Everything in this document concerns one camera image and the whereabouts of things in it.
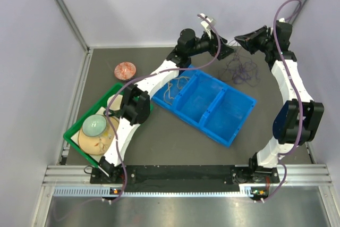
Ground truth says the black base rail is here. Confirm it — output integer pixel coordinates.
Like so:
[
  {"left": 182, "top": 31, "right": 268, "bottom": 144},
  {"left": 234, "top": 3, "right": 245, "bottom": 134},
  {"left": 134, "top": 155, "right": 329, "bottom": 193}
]
[{"left": 89, "top": 165, "right": 280, "bottom": 192}]

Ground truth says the yellow thin cable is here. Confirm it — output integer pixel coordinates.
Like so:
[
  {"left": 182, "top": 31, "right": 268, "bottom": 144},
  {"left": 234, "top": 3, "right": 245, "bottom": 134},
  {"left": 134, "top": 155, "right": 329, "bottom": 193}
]
[{"left": 163, "top": 75, "right": 191, "bottom": 105}]

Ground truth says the pale green glass bowl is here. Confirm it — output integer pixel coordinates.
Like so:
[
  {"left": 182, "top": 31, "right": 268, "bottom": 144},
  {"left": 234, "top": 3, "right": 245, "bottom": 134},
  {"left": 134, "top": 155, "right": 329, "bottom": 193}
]
[{"left": 82, "top": 114, "right": 108, "bottom": 137}]

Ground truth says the white square plate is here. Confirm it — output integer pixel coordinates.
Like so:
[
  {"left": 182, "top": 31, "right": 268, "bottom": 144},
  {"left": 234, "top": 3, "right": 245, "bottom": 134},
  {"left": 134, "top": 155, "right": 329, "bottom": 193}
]
[{"left": 71, "top": 94, "right": 125, "bottom": 156}]

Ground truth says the blue three-compartment bin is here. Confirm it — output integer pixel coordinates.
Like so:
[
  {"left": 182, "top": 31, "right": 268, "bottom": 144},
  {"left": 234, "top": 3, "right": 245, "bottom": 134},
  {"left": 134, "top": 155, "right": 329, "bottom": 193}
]
[{"left": 152, "top": 70, "right": 257, "bottom": 147}]

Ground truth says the purple thin cable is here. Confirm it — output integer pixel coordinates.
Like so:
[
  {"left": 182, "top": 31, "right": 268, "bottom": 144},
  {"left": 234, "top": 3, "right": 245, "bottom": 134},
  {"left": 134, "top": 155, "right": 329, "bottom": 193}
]
[{"left": 217, "top": 51, "right": 260, "bottom": 89}]

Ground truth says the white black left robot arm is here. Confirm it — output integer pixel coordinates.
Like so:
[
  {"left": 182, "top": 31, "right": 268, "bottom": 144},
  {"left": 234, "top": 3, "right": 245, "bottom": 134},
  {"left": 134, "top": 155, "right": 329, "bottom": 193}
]
[{"left": 98, "top": 28, "right": 235, "bottom": 183}]

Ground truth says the green plastic tray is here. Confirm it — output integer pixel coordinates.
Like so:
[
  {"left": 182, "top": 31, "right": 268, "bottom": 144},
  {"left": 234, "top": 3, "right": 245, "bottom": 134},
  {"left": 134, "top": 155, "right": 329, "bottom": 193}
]
[{"left": 63, "top": 83, "right": 140, "bottom": 167}]

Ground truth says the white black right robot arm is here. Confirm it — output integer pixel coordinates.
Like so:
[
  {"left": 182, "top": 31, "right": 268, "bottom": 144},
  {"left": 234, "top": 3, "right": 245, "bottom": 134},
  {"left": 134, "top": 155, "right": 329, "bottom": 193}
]
[{"left": 233, "top": 20, "right": 325, "bottom": 182}]

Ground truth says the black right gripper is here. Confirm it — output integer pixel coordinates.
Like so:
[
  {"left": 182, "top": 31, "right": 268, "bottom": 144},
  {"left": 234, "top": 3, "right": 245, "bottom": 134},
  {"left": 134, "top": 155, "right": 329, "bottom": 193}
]
[{"left": 234, "top": 26, "right": 274, "bottom": 55}]

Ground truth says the tan wooden plate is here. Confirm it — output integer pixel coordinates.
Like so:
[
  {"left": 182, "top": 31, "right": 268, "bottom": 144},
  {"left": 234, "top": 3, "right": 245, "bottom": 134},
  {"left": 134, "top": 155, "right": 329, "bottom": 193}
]
[{"left": 78, "top": 118, "right": 115, "bottom": 155}]

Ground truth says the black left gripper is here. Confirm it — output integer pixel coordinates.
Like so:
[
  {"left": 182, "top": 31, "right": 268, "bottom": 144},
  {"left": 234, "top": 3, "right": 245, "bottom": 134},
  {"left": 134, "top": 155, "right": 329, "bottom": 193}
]
[{"left": 188, "top": 28, "right": 236, "bottom": 60}]

